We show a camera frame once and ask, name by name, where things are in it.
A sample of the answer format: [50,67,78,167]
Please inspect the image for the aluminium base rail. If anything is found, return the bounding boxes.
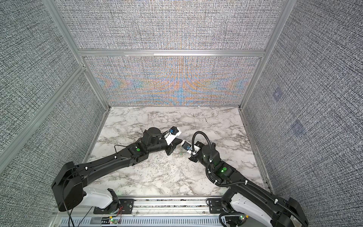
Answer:
[50,195,290,227]

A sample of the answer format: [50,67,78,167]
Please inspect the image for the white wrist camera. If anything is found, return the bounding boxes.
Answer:
[181,140,196,155]
[164,126,181,145]

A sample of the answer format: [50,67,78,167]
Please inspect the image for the aluminium left wall bar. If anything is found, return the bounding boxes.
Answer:
[1,65,85,172]

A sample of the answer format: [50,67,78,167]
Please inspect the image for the aluminium corner post right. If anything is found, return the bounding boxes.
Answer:
[239,0,297,110]

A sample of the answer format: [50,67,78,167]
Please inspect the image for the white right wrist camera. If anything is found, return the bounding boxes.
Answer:
[181,140,196,155]

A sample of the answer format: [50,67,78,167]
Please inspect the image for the black corrugated cable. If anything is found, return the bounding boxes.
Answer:
[191,131,214,159]

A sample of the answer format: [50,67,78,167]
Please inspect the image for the aluminium corner post left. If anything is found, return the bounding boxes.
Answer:
[43,1,110,110]

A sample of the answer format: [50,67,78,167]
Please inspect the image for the aluminium horizontal back bar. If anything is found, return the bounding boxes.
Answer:
[78,49,266,57]

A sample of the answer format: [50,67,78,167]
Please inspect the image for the aluminium corner post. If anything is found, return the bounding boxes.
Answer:
[43,1,110,110]
[239,0,297,110]

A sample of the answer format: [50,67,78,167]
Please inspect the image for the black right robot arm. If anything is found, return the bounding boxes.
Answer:
[181,141,309,227]

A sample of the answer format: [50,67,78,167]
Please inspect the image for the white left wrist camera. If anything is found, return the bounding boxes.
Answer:
[164,126,181,145]

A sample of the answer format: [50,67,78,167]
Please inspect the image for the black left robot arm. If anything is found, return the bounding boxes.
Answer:
[51,126,182,214]

